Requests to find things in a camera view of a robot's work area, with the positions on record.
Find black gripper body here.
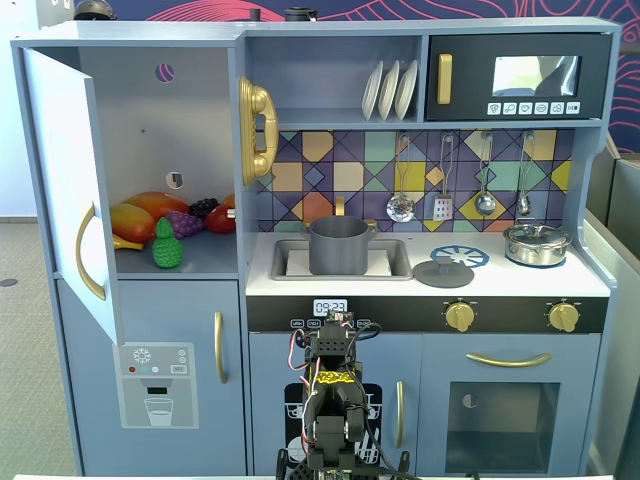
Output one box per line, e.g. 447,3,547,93
306,321,365,374

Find green toy pineapple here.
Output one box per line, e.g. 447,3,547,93
151,216,184,270

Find digital clock display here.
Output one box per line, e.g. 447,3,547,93
313,298,349,318

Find gray pot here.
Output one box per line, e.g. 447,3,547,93
299,215,380,277

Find gray toy sink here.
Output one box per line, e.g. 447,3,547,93
270,238,415,283

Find gold stove knob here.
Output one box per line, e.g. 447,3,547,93
547,301,582,334
444,300,477,333

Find gray pot lid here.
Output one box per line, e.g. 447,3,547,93
412,257,476,290

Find steel skimmer spoon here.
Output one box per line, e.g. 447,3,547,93
385,132,417,224

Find red toy tomato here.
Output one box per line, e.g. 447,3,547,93
204,203,237,235

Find blue toy kitchen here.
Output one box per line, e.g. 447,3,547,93
10,17,624,476

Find steel slotted spatula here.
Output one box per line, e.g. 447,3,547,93
432,132,456,222

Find black toy grapes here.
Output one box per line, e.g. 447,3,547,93
188,197,220,220

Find purple toy grapes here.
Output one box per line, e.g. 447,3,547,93
164,210,207,240

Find steel ladle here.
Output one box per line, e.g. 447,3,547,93
474,130,498,217

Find orange red toy mango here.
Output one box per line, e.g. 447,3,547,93
124,191,192,217

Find shiny steel pot lid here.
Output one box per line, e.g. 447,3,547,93
504,223,569,246

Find yellow toy banana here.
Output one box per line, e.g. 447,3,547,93
112,233,147,252

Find gold toy telephone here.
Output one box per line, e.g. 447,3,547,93
237,75,280,187

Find small steel spoon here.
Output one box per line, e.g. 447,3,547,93
515,130,534,217

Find yellow red toy mango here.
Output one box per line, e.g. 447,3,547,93
109,203,157,245

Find blue fridge door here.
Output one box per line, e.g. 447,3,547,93
56,279,248,477

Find oven door with window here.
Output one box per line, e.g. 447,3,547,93
420,333,602,476

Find white toy plate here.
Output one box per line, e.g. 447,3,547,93
377,59,402,122
394,59,419,122
361,59,385,122

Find black toy microwave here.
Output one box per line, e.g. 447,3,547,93
424,33,614,122

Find dark helmet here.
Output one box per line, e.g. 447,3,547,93
73,0,118,22

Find red white servo cable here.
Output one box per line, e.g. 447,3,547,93
290,327,321,436

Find black camera cable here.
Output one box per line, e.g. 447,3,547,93
344,321,396,474

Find gold dishwasher handle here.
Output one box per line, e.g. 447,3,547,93
395,380,406,450

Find gold fridge door handle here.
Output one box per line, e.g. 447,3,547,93
214,311,229,386

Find gold oven handle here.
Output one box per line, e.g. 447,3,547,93
465,351,553,369

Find gold curved door handle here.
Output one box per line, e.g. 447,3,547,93
75,202,108,302

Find gold microwave handle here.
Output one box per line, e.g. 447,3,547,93
437,53,454,106

